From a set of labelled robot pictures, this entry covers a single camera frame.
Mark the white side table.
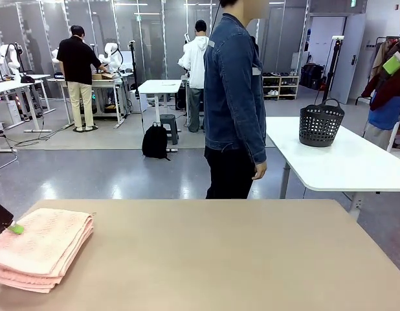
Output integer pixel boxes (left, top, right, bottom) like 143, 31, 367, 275
265, 115, 400, 223

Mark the person in black shirt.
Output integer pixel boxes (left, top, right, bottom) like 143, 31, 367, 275
56, 25, 108, 132

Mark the pink herringbone towel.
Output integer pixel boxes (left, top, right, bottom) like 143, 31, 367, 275
0, 207, 95, 294

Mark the dark perforated plastic basket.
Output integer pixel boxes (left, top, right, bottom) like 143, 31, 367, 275
298, 98, 346, 148

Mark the grey open door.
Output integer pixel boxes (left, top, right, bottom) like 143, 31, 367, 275
329, 13, 368, 105

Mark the person in denim jacket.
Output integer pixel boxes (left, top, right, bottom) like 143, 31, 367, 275
203, 0, 271, 200

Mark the long white desk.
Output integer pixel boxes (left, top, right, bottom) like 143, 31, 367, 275
0, 73, 57, 134

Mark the grey plastic stool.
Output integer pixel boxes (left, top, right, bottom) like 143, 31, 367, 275
159, 113, 180, 146

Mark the black suitcase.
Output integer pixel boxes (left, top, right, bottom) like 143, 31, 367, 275
300, 63, 326, 91

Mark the white desk with robots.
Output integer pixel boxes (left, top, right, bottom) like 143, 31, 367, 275
47, 76, 127, 130

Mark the person's left hand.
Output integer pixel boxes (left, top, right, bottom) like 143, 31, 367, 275
251, 161, 269, 181

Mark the wooden shoe rack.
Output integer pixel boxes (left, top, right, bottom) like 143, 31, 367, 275
261, 74, 301, 101

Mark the small white standing desk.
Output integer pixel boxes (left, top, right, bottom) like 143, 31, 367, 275
137, 79, 183, 153

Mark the black office chair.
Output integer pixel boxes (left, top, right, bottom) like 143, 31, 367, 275
0, 128, 19, 173

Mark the black tripod stand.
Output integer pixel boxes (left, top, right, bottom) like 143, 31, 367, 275
318, 36, 346, 105

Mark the person in white hoodie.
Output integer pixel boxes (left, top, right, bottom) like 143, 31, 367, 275
177, 19, 210, 133

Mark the denim-sleeved left forearm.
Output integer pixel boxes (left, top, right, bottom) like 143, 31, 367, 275
242, 109, 269, 165

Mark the black backpack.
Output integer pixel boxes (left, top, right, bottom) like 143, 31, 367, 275
141, 122, 172, 161

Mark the clothes rack with coats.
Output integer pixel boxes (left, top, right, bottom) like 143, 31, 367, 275
355, 31, 400, 153

